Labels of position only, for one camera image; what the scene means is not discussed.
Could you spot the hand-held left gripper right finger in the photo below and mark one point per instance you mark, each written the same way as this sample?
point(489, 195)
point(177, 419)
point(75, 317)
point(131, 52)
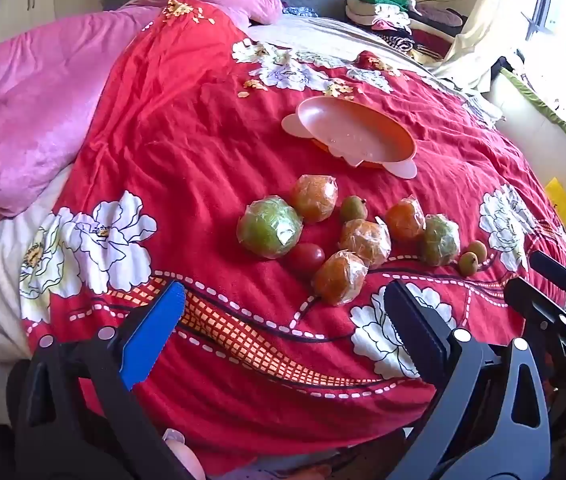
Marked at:
point(413, 330)

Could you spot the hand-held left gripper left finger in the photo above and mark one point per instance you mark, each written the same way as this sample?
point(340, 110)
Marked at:
point(153, 335)

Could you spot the small brownish kiwi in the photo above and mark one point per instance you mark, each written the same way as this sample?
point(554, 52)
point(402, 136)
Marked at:
point(476, 249)
point(353, 208)
point(468, 263)

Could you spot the plastic-wrapped orange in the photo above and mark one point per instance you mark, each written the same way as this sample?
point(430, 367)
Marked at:
point(365, 241)
point(405, 219)
point(339, 277)
point(313, 197)

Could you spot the small green citrus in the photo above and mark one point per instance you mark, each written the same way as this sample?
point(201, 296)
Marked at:
point(440, 239)

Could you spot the red tomato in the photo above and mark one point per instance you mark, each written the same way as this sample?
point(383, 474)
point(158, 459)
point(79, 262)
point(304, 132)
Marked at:
point(308, 258)

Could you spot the large green citrus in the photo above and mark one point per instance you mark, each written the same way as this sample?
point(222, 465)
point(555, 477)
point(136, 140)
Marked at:
point(268, 227)

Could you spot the orange plastic plate with ears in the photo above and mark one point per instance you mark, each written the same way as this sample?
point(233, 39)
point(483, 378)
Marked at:
point(358, 132)

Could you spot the person's left hand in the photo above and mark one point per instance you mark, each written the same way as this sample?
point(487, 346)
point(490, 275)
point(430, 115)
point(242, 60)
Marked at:
point(185, 460)

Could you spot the yellow flat packet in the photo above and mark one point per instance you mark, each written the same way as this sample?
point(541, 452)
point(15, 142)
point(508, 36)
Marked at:
point(560, 200)

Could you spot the green-trimmed window seat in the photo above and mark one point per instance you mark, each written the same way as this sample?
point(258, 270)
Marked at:
point(538, 110)

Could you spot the red floral blanket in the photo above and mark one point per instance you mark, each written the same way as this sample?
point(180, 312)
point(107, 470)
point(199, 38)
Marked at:
point(188, 160)

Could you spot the cream curtain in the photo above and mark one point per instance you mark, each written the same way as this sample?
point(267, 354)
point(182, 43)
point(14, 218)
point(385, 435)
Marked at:
point(493, 20)

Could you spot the pink plush quilt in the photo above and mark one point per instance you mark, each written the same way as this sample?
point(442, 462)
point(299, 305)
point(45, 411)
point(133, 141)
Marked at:
point(23, 110)

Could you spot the stack of folded clothes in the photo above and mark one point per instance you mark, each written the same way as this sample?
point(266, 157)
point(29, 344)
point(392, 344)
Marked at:
point(388, 15)

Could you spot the beige bed sheet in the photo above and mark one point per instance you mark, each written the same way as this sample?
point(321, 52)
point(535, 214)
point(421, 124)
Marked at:
point(313, 35)

